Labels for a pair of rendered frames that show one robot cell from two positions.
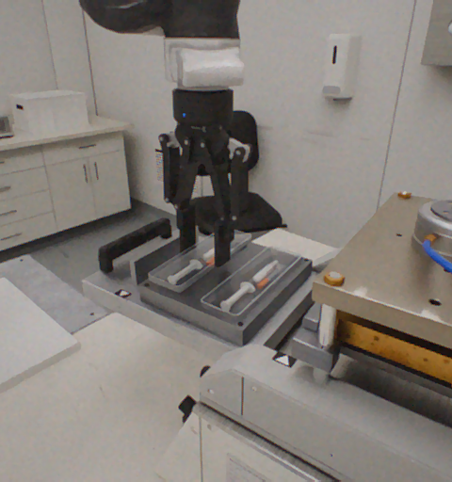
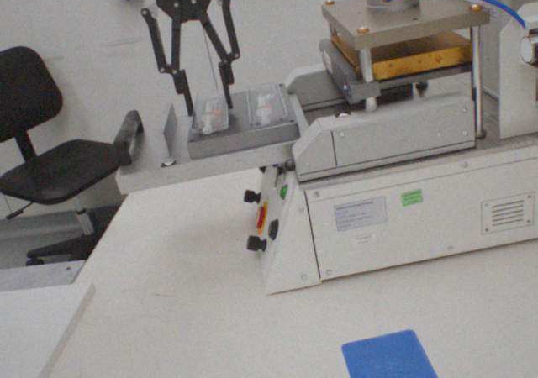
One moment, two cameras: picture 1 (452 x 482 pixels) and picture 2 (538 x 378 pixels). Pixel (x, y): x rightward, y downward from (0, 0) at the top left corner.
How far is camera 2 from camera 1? 48 cm
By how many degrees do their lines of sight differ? 30
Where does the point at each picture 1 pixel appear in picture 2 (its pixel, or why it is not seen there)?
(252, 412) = (344, 155)
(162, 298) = (215, 141)
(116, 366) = (149, 278)
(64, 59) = not seen: outside the picture
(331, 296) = (367, 39)
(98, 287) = (139, 172)
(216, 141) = not seen: outside the picture
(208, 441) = (316, 210)
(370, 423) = (414, 107)
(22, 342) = (29, 316)
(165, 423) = (239, 275)
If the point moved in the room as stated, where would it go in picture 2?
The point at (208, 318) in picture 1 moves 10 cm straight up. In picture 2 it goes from (265, 131) to (251, 65)
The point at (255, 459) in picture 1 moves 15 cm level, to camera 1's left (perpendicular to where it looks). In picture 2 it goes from (356, 191) to (275, 240)
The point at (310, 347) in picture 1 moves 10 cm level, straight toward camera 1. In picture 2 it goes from (363, 86) to (408, 102)
